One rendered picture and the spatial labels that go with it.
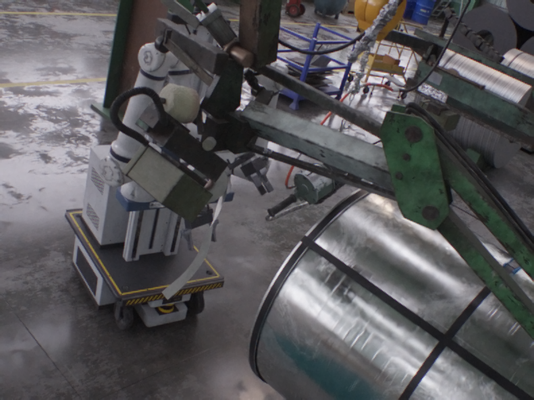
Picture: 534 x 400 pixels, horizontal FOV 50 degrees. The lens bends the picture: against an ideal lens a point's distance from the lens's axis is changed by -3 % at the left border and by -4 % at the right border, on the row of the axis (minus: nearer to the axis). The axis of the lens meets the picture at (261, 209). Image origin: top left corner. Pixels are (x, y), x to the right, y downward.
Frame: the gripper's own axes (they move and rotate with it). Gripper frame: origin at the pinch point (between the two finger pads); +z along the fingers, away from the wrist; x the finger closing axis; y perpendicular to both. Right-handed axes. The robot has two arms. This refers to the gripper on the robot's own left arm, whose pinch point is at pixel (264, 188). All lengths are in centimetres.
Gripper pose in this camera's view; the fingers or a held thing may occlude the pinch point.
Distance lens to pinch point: 253.8
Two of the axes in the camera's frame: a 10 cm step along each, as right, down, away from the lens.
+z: 5.0, 8.6, 1.0
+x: -4.0, 1.3, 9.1
